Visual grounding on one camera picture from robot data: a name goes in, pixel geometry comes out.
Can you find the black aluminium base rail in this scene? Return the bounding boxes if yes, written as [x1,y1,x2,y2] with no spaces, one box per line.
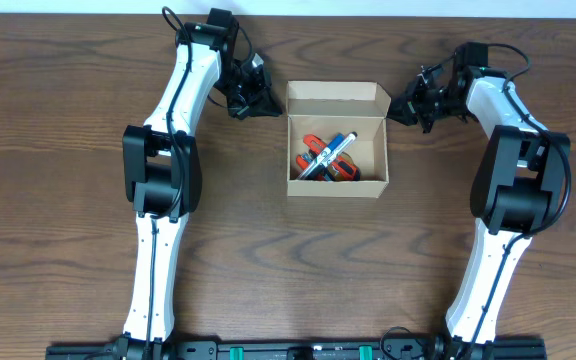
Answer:
[45,334,548,360]

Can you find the orange utility knife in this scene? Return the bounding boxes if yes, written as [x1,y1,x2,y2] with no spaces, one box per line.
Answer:
[296,134,361,181]

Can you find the black cap whiteboard marker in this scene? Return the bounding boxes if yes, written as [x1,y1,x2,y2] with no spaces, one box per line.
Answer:
[303,134,361,181]

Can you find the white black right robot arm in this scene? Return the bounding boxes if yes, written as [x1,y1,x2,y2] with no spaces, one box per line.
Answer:
[379,42,572,359]

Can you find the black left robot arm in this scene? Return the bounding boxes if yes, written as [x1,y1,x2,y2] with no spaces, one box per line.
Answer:
[98,7,282,359]

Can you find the blue whiteboard marker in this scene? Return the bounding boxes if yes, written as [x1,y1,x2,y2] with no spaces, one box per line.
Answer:
[297,134,344,180]

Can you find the red black utility knife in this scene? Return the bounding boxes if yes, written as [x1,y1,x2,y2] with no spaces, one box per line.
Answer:
[296,153,325,181]

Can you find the brown cardboard box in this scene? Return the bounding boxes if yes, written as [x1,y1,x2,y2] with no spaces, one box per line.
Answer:
[286,81,391,198]

